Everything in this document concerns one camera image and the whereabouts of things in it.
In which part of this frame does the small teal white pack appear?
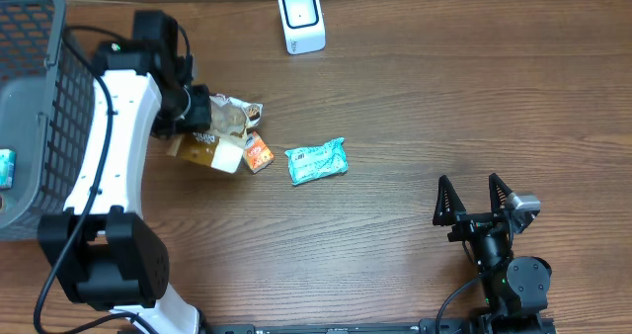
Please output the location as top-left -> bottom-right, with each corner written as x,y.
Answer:
0,149 -> 16,190

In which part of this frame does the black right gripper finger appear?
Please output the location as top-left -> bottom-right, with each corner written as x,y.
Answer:
433,175 -> 467,226
489,173 -> 513,213

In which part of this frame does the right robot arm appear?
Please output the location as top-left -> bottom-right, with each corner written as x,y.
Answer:
433,173 -> 556,333

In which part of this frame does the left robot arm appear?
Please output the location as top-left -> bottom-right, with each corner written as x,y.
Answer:
38,10 -> 211,333

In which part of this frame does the small orange box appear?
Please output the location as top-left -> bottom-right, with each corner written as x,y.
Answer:
243,131 -> 275,173

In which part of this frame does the teal tissue pack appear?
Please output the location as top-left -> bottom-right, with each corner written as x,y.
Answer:
284,137 -> 349,186

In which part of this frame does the brown clear snack bag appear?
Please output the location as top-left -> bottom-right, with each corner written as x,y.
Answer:
166,93 -> 264,174

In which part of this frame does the white barcode scanner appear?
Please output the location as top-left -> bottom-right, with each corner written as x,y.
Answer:
277,0 -> 326,55

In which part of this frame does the grey plastic mesh basket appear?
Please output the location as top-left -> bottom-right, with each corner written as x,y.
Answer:
1,0 -> 95,241

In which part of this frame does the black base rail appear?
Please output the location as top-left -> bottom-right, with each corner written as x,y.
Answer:
197,316 -> 557,334

